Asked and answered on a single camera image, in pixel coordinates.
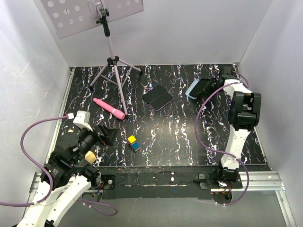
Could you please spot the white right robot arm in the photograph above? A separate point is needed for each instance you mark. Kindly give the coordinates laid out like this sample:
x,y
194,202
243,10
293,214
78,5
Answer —
x,y
243,116

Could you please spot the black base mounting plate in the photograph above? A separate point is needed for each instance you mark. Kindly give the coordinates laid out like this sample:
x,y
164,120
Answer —
x,y
159,182

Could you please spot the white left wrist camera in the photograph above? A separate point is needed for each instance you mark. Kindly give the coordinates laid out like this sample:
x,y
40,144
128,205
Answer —
x,y
82,120

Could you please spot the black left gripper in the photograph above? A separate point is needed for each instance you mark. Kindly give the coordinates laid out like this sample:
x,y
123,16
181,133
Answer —
x,y
108,136

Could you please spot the wooden handled tool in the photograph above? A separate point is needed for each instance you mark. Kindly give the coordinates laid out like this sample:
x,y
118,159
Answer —
x,y
90,157

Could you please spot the orange and blue toy blocks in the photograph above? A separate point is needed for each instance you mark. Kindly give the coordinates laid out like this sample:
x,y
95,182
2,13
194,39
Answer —
x,y
133,143

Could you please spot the pink cylindrical stick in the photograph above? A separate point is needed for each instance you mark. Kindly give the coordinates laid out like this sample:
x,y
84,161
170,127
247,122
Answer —
x,y
115,112

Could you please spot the light blue phone case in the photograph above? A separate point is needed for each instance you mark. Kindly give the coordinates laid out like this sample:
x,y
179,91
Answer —
x,y
191,87

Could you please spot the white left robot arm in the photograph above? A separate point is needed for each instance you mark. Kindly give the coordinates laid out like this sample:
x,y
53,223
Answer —
x,y
64,182

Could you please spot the lilac music stand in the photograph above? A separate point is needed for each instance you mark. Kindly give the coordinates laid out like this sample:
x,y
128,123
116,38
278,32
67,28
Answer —
x,y
71,17

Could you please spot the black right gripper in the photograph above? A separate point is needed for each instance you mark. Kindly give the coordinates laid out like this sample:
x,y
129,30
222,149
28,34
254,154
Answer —
x,y
206,90

